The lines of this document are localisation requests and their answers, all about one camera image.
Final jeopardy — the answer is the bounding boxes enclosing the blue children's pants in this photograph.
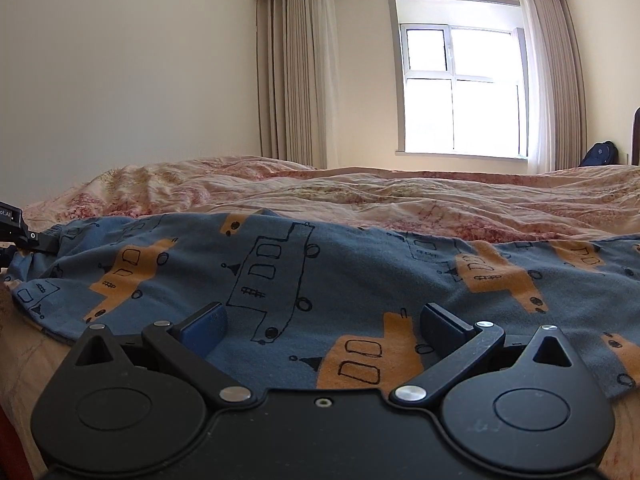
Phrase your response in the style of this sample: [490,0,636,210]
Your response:
[6,212,639,398]

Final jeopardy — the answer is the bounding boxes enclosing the pink floral quilt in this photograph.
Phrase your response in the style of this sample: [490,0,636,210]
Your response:
[1,157,639,479]

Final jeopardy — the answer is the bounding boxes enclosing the right beige curtain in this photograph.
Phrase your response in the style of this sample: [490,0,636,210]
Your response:
[518,0,587,174]

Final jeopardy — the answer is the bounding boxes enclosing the beige curtain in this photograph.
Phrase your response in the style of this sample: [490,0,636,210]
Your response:
[256,0,338,169]
[518,0,587,174]

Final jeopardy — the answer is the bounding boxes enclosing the blue backpack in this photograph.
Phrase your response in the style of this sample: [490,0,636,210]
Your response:
[579,141,618,167]

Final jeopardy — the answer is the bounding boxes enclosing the brown padded headboard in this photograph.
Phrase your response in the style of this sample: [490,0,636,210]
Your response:
[630,107,640,166]

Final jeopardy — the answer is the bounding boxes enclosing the grey framed window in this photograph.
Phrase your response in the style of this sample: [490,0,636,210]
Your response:
[390,0,529,160]

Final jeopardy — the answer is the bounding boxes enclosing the left beige curtain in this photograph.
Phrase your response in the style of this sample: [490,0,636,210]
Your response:
[256,0,338,169]

